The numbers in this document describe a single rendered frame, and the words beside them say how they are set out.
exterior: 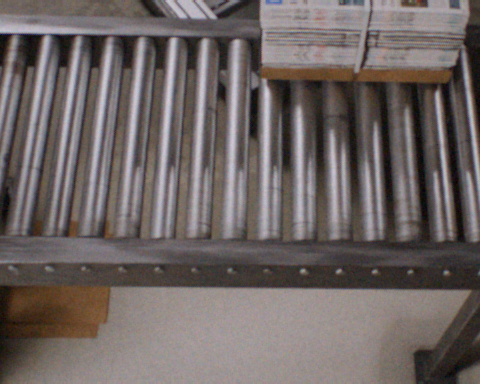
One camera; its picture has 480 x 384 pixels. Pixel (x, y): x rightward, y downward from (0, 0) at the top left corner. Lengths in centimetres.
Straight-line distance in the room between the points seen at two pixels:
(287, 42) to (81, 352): 111
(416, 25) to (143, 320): 118
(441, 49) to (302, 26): 27
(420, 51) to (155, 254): 62
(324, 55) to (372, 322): 94
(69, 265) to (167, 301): 82
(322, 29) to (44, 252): 64
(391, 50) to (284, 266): 46
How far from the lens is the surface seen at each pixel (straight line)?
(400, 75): 167
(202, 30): 175
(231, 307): 231
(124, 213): 155
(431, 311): 235
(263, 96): 166
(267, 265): 149
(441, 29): 155
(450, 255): 153
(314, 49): 159
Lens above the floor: 218
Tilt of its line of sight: 62 degrees down
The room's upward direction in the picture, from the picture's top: 6 degrees clockwise
